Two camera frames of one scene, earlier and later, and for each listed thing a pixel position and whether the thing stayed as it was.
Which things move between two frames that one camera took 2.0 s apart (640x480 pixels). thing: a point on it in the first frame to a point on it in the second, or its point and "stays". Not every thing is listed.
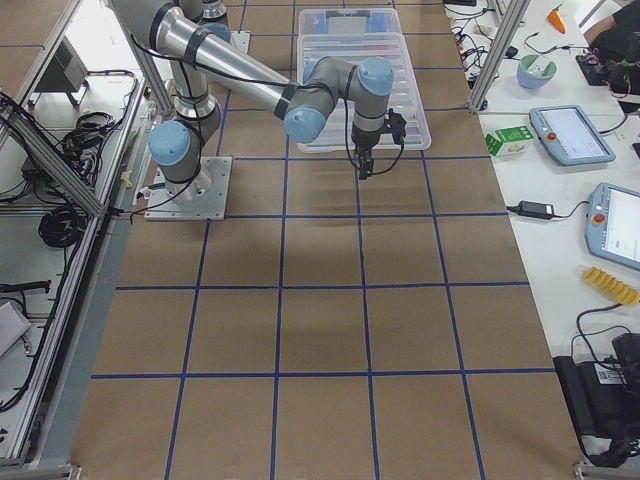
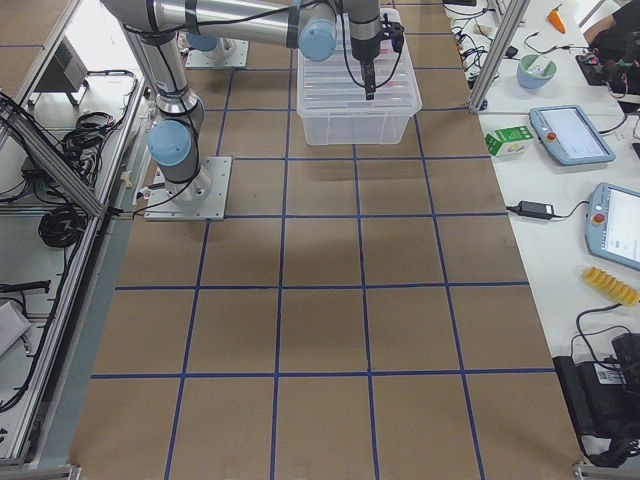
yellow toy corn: x=611 y=286 stays
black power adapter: x=535 y=209 stays
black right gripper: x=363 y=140 to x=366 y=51
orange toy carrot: x=556 y=20 stays
